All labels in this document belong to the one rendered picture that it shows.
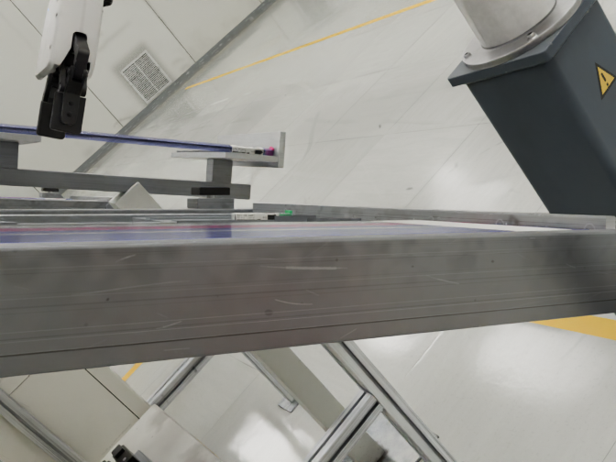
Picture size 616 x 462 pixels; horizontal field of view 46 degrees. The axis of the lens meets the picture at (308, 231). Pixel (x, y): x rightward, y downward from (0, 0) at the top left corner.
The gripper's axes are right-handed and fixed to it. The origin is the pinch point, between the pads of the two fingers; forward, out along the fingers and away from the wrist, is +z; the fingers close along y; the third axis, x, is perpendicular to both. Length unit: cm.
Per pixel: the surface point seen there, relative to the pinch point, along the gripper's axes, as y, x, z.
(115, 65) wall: -760, 174, -164
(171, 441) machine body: -7.3, 21.5, 37.7
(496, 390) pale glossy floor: -32, 103, 34
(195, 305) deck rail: 49, 0, 13
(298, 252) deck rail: 49, 6, 10
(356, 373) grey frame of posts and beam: -21, 59, 30
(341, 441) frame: -21, 58, 42
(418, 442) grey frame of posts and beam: -21, 75, 42
